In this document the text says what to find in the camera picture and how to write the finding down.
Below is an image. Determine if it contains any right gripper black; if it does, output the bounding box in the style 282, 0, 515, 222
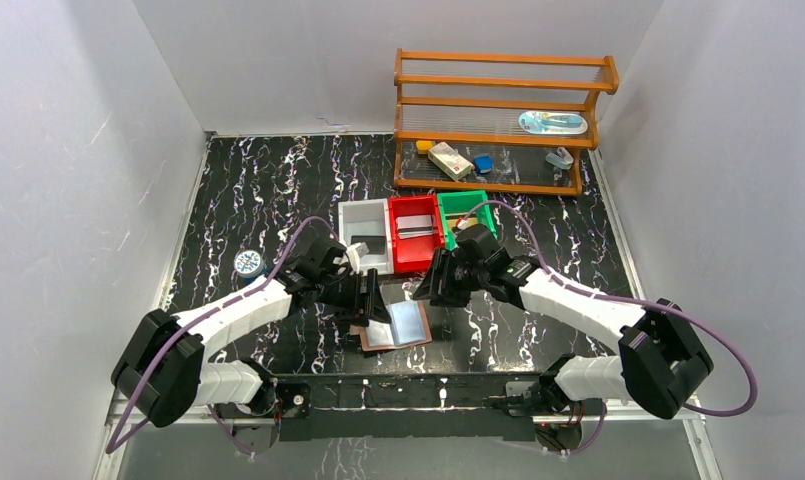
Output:
412, 247, 488, 308

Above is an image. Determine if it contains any brown leather card holder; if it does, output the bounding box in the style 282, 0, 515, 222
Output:
349, 300, 432, 352

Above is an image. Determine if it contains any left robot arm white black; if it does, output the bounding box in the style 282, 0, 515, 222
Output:
111, 237, 391, 427

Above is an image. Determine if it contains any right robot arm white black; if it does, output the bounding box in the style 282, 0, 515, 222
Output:
413, 225, 714, 419

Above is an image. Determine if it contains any black card in white bin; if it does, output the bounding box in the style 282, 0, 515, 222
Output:
351, 235, 387, 256

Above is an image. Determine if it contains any white card in red bin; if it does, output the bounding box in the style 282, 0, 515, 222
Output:
395, 215, 436, 240

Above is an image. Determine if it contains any red plastic bin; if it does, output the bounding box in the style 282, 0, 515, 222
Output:
388, 195, 444, 274

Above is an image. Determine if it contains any green plastic bin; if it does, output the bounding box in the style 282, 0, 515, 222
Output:
437, 190, 497, 250

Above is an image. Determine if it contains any white plastic bin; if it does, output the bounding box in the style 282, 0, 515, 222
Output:
338, 198, 394, 275

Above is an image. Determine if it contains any white cardboard box on shelf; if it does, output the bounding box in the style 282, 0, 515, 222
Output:
427, 142, 474, 181

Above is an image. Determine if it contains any small blue block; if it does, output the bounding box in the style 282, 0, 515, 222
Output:
473, 155, 493, 175

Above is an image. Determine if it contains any blue patterned can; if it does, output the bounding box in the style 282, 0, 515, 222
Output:
233, 249, 266, 286

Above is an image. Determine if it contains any small yellow block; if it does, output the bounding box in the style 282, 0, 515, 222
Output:
415, 140, 434, 155

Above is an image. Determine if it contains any light blue tape dispenser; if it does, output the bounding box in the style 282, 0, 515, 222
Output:
545, 147, 575, 170

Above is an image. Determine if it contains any wooden orange shelf rack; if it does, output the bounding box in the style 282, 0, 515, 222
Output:
393, 49, 620, 197

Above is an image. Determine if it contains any teal packaged tool on shelf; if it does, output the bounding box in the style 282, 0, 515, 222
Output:
518, 111, 588, 136

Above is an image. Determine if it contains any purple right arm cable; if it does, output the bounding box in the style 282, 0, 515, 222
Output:
458, 199, 759, 458

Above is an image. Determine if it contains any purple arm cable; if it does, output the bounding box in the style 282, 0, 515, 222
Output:
458, 199, 759, 458
105, 215, 340, 458

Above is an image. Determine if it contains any black metal base frame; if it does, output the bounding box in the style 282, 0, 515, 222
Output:
215, 372, 602, 454

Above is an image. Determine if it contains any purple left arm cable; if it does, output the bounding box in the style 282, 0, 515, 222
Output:
105, 215, 340, 458

